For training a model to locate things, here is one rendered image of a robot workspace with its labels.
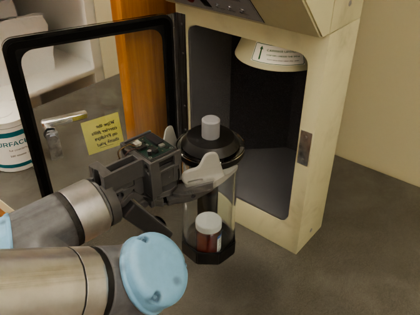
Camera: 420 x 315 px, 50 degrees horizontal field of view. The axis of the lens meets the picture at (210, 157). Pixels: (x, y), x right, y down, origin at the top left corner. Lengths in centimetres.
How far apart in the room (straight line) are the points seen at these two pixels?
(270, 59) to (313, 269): 43
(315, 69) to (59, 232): 46
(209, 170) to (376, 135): 69
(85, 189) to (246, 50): 42
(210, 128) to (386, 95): 63
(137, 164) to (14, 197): 64
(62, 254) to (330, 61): 51
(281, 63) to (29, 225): 50
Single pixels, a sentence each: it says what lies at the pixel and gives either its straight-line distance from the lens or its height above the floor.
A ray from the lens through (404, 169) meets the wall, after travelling 127.
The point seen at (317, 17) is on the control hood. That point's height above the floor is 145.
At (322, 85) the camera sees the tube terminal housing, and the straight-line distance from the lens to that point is 75.
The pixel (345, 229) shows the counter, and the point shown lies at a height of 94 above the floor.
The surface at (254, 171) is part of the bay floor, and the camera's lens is 106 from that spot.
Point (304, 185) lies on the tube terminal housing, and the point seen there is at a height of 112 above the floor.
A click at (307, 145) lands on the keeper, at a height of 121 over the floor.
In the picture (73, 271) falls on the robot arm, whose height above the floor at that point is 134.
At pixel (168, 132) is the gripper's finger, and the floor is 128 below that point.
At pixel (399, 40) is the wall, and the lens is 115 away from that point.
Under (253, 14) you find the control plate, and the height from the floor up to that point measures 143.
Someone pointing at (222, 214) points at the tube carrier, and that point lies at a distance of 74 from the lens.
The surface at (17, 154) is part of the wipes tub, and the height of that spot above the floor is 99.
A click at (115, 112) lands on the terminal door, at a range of 90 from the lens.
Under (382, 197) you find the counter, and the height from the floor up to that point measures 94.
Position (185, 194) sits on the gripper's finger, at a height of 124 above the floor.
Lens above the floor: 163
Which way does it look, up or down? 34 degrees down
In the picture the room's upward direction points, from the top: straight up
